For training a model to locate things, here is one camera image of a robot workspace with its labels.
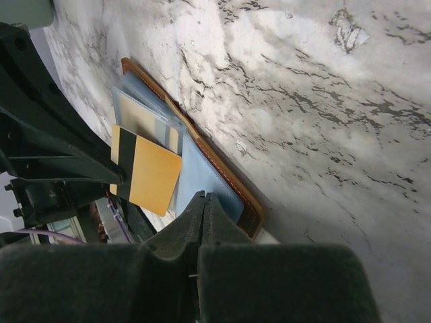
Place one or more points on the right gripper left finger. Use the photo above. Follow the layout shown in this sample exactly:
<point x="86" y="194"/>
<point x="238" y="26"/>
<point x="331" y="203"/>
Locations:
<point x="147" y="282"/>

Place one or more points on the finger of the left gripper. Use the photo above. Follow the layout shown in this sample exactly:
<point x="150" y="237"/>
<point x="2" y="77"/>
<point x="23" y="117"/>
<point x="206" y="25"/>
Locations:
<point x="43" y="138"/>

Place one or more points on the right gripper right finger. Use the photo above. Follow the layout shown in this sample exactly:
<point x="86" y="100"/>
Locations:
<point x="242" y="281"/>

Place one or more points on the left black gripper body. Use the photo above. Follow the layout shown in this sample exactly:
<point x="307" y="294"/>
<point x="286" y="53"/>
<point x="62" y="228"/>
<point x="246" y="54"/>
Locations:
<point x="50" y="212"/>

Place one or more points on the brown leather card holder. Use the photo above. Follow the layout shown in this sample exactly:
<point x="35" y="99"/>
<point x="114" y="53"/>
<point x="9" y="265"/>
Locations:
<point x="202" y="168"/>

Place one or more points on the gold VIP credit card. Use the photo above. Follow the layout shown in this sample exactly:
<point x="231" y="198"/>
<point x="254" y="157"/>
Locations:
<point x="139" y="119"/>

